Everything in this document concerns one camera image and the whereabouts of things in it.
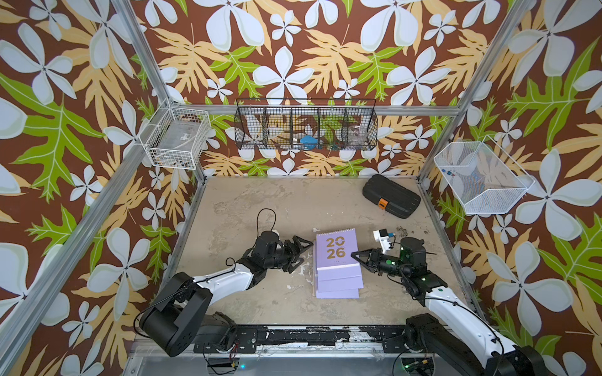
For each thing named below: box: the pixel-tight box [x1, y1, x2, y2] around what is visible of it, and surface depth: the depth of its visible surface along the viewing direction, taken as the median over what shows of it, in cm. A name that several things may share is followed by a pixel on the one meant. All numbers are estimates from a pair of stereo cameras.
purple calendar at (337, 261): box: [315, 227, 364, 293], surface depth 81 cm
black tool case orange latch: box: [362, 173, 421, 220], surface depth 108 cm
